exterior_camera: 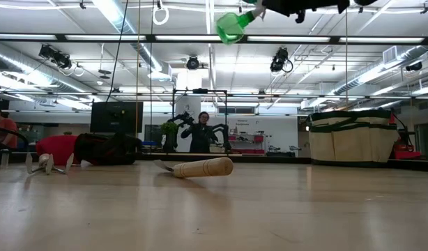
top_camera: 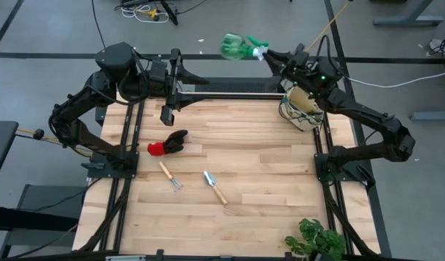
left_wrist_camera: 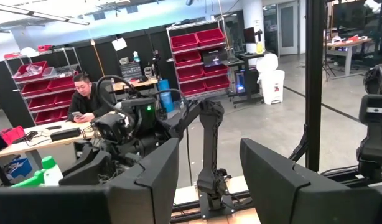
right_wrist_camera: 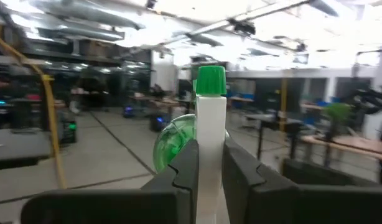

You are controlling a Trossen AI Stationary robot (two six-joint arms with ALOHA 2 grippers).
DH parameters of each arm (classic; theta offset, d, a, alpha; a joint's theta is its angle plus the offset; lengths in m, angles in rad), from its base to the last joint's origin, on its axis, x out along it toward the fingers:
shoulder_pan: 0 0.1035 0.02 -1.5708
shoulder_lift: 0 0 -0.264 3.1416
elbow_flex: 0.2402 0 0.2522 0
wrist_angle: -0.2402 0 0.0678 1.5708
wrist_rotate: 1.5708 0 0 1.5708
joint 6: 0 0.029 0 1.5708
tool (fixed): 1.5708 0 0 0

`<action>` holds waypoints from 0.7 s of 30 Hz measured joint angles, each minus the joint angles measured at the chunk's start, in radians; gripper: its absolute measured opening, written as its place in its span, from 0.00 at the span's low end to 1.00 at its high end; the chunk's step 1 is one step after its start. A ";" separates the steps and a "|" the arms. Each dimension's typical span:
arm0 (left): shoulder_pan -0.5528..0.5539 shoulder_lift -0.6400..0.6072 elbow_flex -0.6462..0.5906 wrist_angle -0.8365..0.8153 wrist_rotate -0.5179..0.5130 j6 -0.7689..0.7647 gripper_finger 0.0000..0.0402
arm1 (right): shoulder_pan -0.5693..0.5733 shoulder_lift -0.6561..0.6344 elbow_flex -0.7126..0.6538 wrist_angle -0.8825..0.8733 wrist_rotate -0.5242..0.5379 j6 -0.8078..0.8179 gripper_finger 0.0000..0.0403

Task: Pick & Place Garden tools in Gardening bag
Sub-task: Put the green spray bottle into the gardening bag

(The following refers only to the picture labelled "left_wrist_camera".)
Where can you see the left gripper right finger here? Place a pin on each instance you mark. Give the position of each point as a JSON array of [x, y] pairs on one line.
[[272, 193]]

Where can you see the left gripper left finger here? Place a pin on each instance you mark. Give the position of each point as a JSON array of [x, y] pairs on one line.
[[153, 193]]

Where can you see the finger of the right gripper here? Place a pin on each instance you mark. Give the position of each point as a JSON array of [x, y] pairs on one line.
[[83, 157], [91, 171]]

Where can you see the green spray bottle white nozzle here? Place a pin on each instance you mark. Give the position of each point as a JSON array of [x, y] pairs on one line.
[[52, 175]]

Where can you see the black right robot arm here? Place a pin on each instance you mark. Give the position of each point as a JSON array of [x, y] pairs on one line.
[[211, 140]]

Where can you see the black power brick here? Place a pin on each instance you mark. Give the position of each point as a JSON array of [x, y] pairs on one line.
[[65, 134]]

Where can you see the smartphone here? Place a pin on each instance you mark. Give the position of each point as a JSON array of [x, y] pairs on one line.
[[76, 114]]

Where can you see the person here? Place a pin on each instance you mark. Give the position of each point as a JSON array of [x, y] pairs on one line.
[[91, 102]]

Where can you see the blue storage bin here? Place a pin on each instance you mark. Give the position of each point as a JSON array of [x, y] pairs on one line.
[[21, 168]]

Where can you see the blue barrel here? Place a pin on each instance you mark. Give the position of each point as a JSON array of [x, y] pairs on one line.
[[165, 96]]

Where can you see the wooden workbench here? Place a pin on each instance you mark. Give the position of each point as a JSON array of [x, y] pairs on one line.
[[138, 84]]

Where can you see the red box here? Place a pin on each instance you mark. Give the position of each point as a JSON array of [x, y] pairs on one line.
[[13, 135]]

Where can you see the wooden desk grey legs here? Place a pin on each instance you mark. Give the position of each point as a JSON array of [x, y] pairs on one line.
[[7, 149]]

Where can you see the metal rack red bins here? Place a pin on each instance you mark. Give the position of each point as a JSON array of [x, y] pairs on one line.
[[38, 88], [191, 42]]

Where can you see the white trash bin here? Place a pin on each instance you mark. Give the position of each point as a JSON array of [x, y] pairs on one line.
[[272, 87]]

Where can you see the black computer cart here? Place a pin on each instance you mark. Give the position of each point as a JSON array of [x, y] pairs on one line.
[[250, 77]]

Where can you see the yellow bottle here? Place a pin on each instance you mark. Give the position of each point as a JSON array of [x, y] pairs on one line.
[[260, 48]]

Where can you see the grey glass door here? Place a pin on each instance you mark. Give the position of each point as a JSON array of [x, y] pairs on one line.
[[287, 28]]

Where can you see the wooden table grey legs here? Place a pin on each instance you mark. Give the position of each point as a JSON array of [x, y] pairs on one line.
[[346, 43]]

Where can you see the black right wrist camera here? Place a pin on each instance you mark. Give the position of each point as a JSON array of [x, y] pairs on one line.
[[111, 129]]

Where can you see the black rig frame post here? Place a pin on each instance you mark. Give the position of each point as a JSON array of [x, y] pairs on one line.
[[313, 77]]

